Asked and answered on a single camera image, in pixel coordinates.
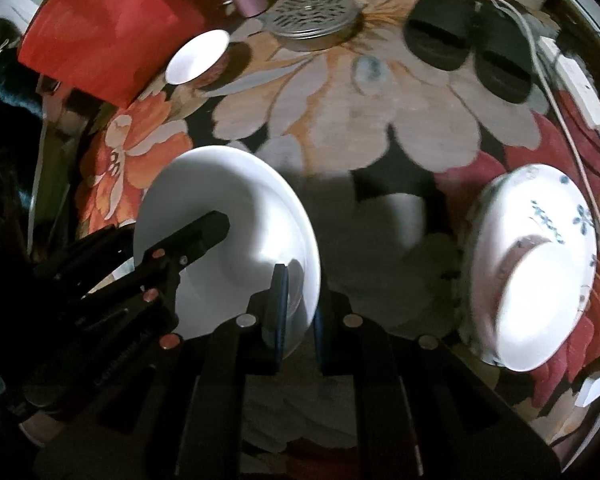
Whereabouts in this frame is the white rectangular object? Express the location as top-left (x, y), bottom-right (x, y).
top-left (577, 370), bottom-right (600, 408)

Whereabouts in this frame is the black slipper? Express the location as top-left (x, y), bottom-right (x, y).
top-left (402, 0), bottom-right (486, 72)
top-left (472, 7), bottom-right (546, 103)

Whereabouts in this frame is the small bear print plate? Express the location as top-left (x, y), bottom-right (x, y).
top-left (462, 164), bottom-right (599, 368)

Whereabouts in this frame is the floral blanket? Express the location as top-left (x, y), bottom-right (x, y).
top-left (75, 0), bottom-right (600, 480)

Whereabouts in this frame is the white bowl brown outside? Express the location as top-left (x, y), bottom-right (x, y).
top-left (495, 237), bottom-right (598, 372)
top-left (165, 29), bottom-right (233, 88)
top-left (132, 146), bottom-right (322, 358)

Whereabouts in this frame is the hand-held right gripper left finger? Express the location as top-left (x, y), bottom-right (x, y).
top-left (160, 262), bottom-right (290, 480)

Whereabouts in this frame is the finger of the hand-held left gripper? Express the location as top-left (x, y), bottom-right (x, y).
top-left (32, 225), bottom-right (136, 281)
top-left (137, 211), bottom-right (231, 281)

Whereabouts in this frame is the red paper bag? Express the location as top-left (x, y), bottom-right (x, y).
top-left (17, 0), bottom-right (206, 109)

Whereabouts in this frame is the white power strip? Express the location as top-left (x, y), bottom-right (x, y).
top-left (537, 35), bottom-right (600, 128)

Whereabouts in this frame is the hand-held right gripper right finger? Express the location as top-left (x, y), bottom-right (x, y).
top-left (314, 290), bottom-right (561, 480)

